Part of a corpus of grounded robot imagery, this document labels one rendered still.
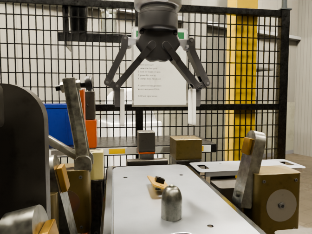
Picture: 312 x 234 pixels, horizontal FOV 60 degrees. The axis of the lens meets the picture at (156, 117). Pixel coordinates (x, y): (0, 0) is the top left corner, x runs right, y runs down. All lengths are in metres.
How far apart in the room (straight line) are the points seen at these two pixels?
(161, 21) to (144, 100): 0.60
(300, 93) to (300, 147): 1.15
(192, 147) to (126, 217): 0.41
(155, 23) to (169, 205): 0.30
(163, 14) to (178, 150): 0.41
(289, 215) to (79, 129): 0.41
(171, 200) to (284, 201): 0.23
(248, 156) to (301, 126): 5.90
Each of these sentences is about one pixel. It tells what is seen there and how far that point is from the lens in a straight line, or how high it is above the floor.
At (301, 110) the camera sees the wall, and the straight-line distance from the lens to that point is 6.40.
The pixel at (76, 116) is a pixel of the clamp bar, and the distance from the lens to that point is 0.50.
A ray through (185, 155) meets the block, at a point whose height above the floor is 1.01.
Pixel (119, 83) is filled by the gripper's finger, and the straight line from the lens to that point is 0.50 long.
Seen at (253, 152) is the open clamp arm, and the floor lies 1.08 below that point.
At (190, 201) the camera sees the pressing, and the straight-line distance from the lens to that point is 0.50.
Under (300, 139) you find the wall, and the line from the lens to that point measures 6.45.
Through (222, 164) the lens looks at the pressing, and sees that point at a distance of 0.77.
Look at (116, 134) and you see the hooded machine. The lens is 3.01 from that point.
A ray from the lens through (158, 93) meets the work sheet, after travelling 1.07.
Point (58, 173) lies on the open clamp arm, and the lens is 0.35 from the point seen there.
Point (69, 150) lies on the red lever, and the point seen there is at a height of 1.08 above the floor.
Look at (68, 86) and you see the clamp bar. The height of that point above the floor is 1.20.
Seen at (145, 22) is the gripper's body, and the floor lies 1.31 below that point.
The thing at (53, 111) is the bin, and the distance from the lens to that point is 0.90.
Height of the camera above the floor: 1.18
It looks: 4 degrees down
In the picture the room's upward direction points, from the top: straight up
